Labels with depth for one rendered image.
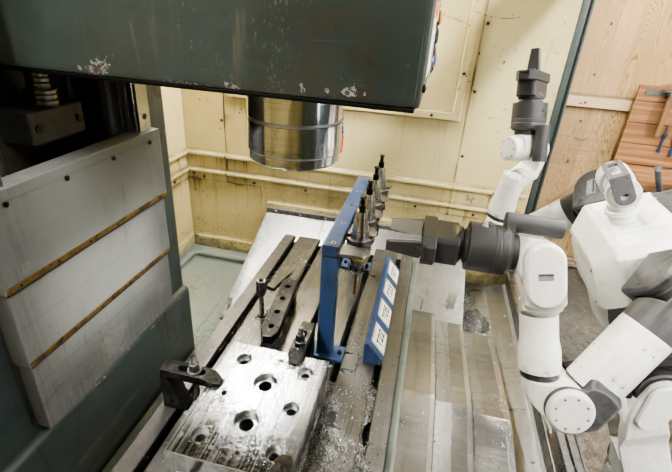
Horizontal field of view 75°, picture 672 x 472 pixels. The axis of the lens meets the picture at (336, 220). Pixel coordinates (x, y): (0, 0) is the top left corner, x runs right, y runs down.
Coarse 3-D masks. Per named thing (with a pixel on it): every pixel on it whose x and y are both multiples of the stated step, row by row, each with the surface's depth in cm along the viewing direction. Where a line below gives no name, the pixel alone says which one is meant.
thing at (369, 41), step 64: (0, 0) 63; (64, 0) 61; (128, 0) 59; (192, 0) 57; (256, 0) 55; (320, 0) 53; (384, 0) 52; (64, 64) 65; (128, 64) 63; (192, 64) 60; (256, 64) 58; (320, 64) 57; (384, 64) 55
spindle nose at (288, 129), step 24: (264, 120) 67; (288, 120) 66; (312, 120) 66; (336, 120) 69; (264, 144) 68; (288, 144) 67; (312, 144) 68; (336, 144) 72; (288, 168) 69; (312, 168) 70
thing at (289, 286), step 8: (288, 280) 130; (296, 280) 131; (280, 288) 127; (288, 288) 127; (296, 288) 130; (280, 296) 123; (288, 296) 123; (296, 296) 130; (272, 304) 120; (280, 304) 120; (288, 304) 120; (272, 312) 116; (280, 312) 117; (272, 320) 114; (280, 320) 114; (264, 328) 111; (272, 328) 111; (280, 328) 113; (264, 336) 108; (272, 336) 108; (280, 336) 113; (264, 344) 113; (272, 344) 113; (280, 344) 114
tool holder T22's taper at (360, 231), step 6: (366, 210) 100; (360, 216) 99; (366, 216) 99; (354, 222) 101; (360, 222) 100; (366, 222) 100; (354, 228) 101; (360, 228) 100; (366, 228) 100; (354, 234) 101; (360, 234) 100; (366, 234) 101; (360, 240) 101
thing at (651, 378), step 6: (660, 366) 101; (666, 366) 100; (654, 372) 100; (660, 372) 99; (666, 372) 99; (648, 378) 100; (654, 378) 99; (660, 378) 99; (666, 378) 98; (642, 384) 100; (648, 384) 100; (636, 390) 102; (642, 390) 101; (636, 396) 102
